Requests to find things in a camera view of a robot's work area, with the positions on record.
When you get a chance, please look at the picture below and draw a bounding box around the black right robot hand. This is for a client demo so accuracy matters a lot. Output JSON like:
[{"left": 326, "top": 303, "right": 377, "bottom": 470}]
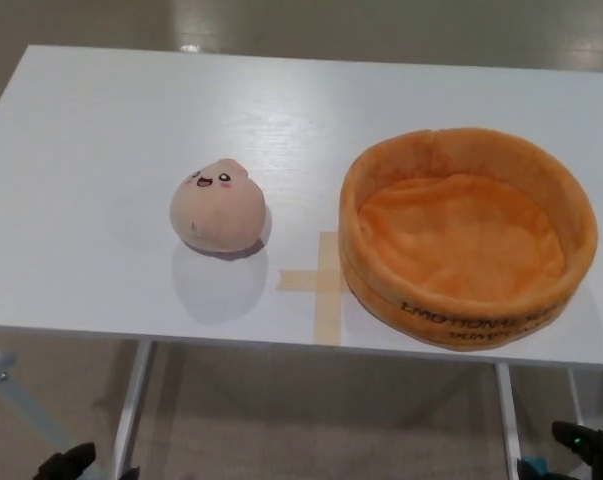
[{"left": 551, "top": 420, "right": 603, "bottom": 480}]

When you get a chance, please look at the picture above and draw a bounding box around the light grey metal bar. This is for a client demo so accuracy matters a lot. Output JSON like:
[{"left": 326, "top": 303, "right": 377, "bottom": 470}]
[{"left": 0, "top": 342, "right": 78, "bottom": 474}]

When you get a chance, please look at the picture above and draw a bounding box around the orange plush round basket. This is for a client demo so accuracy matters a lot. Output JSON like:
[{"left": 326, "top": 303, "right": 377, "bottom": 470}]
[{"left": 338, "top": 127, "right": 600, "bottom": 354}]

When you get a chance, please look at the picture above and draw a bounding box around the teal robot body part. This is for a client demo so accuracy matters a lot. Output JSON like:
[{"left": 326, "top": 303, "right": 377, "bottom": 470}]
[{"left": 517, "top": 453, "right": 558, "bottom": 480}]

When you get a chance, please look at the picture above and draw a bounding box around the pink round plush toy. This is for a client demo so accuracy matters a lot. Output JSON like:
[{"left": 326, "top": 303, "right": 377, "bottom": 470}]
[{"left": 169, "top": 156, "right": 267, "bottom": 251}]

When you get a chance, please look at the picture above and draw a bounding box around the long beige masking tape strip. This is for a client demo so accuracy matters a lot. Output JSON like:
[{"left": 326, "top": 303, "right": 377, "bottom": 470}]
[{"left": 313, "top": 232, "right": 346, "bottom": 346}]

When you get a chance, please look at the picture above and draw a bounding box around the short beige masking tape strip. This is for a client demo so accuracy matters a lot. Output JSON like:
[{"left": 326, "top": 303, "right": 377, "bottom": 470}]
[{"left": 279, "top": 269, "right": 350, "bottom": 293}]

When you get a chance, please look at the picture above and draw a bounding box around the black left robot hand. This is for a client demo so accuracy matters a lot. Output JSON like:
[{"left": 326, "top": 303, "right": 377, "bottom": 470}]
[{"left": 33, "top": 442, "right": 142, "bottom": 480}]

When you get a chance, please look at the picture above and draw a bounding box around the white table leg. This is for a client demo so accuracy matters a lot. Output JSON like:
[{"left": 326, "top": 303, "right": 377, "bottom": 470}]
[
  {"left": 495, "top": 362, "right": 526, "bottom": 471},
  {"left": 565, "top": 367, "right": 590, "bottom": 432},
  {"left": 113, "top": 341, "right": 157, "bottom": 480}
]

